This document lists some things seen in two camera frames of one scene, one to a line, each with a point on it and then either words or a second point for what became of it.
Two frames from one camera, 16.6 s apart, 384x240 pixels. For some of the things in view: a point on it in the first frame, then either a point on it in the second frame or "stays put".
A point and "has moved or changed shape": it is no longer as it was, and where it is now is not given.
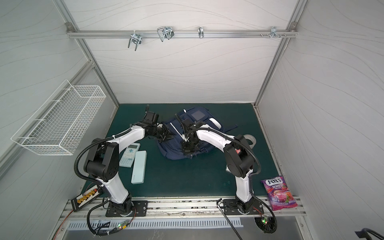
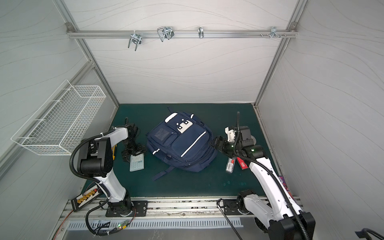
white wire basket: (57, 125) stays put
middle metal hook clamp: (165, 32) stays put
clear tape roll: (251, 138) stays put
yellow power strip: (79, 201) stays put
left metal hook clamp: (135, 38) stays put
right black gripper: (186, 141) -> (220, 144)
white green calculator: (128, 157) has moved or changed shape
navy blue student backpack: (170, 146) has moved or changed shape
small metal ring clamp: (201, 33) stays put
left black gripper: (167, 133) -> (126, 154)
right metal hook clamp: (273, 32) stays put
